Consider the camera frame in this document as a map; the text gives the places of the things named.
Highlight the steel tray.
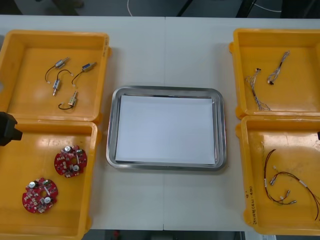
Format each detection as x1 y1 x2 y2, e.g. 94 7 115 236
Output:
105 85 228 175

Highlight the white cable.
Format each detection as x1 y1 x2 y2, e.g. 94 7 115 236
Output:
126 0 143 16

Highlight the blue-white twisted wire harness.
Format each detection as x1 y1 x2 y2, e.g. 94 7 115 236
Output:
266 50 291 85
244 67 272 111

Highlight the white paper sheet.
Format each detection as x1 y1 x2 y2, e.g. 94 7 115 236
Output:
115 94 218 166

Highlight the round red circuit board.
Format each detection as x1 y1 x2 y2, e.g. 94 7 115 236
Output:
54 144 88 179
21 177 61 215

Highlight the yellow-orange plastic bin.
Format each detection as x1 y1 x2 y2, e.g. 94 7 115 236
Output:
0 118 103 240
235 114 320 236
228 27 320 120
0 29 113 124

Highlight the red black green-yellow wire harness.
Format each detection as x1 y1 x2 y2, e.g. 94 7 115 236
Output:
269 165 320 222
259 141 299 206

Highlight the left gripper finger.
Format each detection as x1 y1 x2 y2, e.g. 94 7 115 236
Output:
0 128 23 147
0 112 18 131

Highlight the metal solenoid with black cable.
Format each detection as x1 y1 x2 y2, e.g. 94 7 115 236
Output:
44 56 71 85
57 91 80 111
71 61 98 88
51 69 74 97

